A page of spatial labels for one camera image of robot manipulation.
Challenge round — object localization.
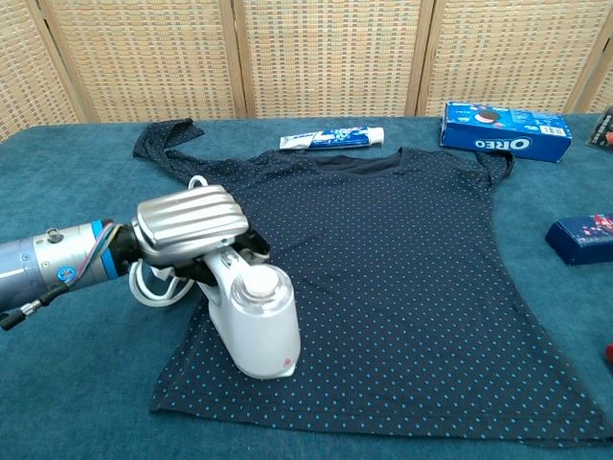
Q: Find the white handheld steam iron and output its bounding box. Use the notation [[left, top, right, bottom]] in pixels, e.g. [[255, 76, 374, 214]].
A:
[[198, 248, 302, 380]]

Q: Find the navy polka dot shirt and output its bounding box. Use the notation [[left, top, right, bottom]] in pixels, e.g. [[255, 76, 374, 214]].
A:
[[132, 118, 613, 449]]

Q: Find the blue white toothpaste tube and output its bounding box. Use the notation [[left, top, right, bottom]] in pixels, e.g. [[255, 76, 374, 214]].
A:
[[280, 126, 386, 151]]

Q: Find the woven rattan folding screen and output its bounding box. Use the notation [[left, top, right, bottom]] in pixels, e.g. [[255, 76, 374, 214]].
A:
[[0, 0, 613, 140]]

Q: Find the blue Oreo cookie box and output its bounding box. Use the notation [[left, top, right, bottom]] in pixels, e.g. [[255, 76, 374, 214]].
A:
[[439, 100, 574, 164]]

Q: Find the dark blue patterned box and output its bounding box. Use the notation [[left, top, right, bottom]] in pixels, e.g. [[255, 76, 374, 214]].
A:
[[545, 213, 613, 266]]

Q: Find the clear pack of red caps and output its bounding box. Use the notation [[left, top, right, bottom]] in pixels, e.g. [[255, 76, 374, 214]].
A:
[[586, 108, 613, 152]]

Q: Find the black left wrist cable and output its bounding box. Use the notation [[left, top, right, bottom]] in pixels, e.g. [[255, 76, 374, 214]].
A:
[[0, 282, 66, 332]]

